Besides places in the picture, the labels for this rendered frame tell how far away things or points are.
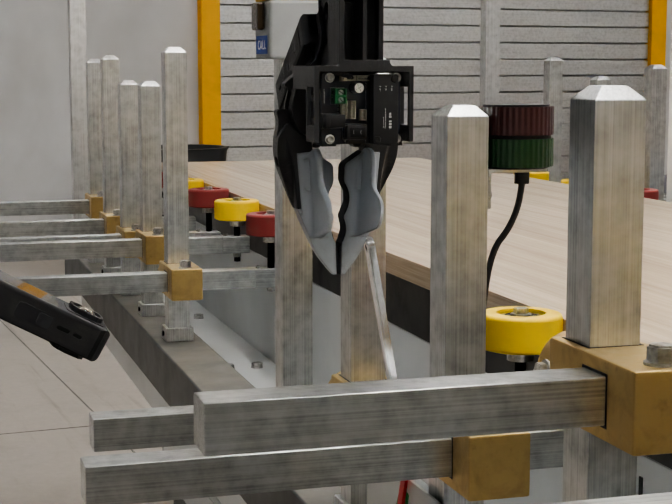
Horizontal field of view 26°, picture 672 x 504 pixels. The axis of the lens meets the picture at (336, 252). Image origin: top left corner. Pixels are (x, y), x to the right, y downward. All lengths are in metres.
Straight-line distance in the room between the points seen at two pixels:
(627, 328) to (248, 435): 0.26
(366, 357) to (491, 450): 0.32
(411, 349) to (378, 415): 1.06
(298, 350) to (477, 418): 0.81
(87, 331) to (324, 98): 0.23
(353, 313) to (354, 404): 0.56
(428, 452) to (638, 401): 0.30
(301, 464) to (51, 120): 7.72
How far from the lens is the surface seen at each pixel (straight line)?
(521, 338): 1.38
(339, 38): 0.99
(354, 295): 1.38
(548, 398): 0.87
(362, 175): 1.05
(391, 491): 1.28
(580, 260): 0.92
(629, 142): 0.91
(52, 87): 8.76
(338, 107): 1.00
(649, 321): 1.43
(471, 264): 1.14
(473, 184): 1.14
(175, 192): 2.35
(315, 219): 1.04
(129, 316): 2.65
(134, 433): 1.32
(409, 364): 1.90
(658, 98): 3.11
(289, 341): 1.64
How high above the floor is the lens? 1.14
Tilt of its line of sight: 7 degrees down
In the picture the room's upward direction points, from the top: straight up
